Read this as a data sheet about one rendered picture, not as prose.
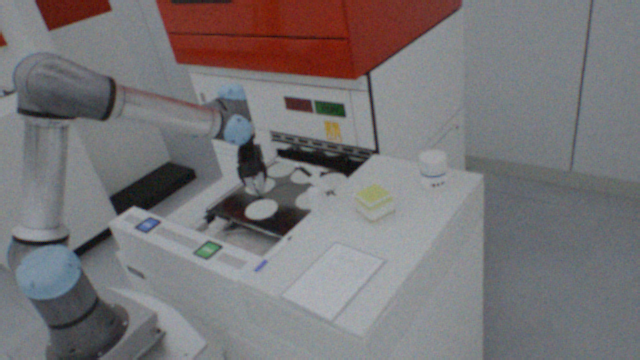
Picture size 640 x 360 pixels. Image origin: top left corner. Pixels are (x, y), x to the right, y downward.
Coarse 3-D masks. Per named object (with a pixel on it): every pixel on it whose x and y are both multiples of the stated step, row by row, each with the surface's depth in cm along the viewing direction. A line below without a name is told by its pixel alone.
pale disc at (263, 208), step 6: (252, 204) 150; (258, 204) 149; (264, 204) 149; (270, 204) 148; (276, 204) 148; (246, 210) 148; (252, 210) 147; (258, 210) 147; (264, 210) 146; (270, 210) 146; (252, 216) 144; (258, 216) 144; (264, 216) 143
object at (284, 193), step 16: (288, 160) 171; (288, 176) 161; (320, 176) 158; (240, 192) 158; (272, 192) 154; (288, 192) 153; (224, 208) 151; (240, 208) 150; (288, 208) 145; (256, 224) 141; (272, 224) 139; (288, 224) 138
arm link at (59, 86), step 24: (48, 72) 95; (72, 72) 96; (96, 72) 100; (48, 96) 95; (72, 96) 95; (96, 96) 97; (120, 96) 101; (144, 96) 105; (144, 120) 106; (168, 120) 109; (192, 120) 113; (216, 120) 118; (240, 120) 120; (240, 144) 122
